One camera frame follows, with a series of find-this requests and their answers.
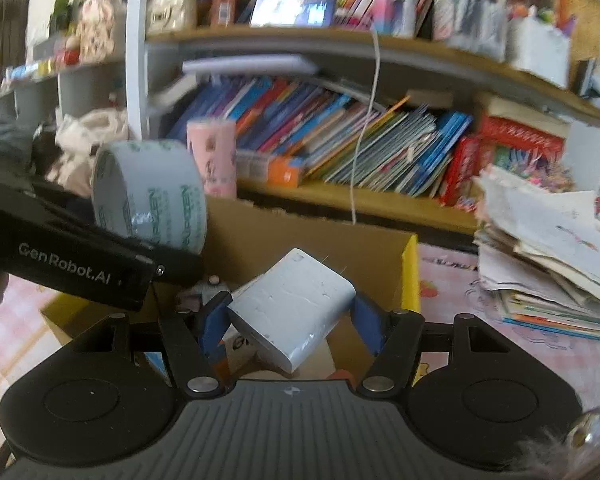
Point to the pen holder full of pens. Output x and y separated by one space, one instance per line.
467 25

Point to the row of colourful thin books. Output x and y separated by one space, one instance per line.
340 130

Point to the red tin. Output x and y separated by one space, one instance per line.
67 56

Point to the yellow cardboard box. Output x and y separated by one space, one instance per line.
260 230

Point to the cream hoodie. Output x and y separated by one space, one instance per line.
87 135

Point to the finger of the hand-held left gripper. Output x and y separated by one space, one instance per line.
180 267

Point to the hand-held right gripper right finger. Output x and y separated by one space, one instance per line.
367 325

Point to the messy stack of papers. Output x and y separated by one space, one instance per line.
540 240

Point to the small white bottle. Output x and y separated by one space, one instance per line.
405 10

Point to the grey side shelf unit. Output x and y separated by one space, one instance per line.
80 90

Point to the white packing tape roll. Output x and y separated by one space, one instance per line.
150 195

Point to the floral plush rabbit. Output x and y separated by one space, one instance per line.
97 25

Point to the white orange barcode box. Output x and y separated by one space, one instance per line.
240 355

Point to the long orange white box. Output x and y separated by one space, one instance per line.
280 170

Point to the thick red dictionary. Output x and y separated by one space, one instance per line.
520 140

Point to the pink sticker-covered cylinder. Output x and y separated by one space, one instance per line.
212 155

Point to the grey cloth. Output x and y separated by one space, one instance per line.
2 150

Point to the white power adapter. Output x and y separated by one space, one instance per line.
290 305

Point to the white pearl handbag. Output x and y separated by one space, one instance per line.
170 10

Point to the smartphone with lit screen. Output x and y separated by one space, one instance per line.
292 10

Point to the white box of markers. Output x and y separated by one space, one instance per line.
537 55

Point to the red boxed book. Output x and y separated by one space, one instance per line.
457 170

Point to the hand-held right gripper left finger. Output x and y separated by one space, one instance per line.
215 325

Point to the white wooden bookshelf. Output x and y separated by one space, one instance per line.
136 60

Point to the flat white notebook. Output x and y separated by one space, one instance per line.
250 66

